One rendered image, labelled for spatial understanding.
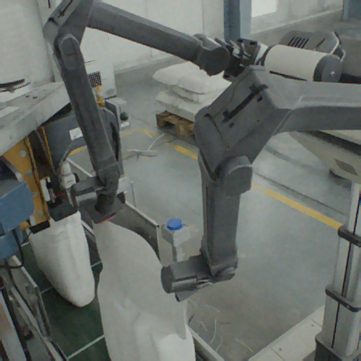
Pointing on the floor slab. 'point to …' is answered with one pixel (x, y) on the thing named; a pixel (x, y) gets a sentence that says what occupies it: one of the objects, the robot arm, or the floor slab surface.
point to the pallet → (184, 127)
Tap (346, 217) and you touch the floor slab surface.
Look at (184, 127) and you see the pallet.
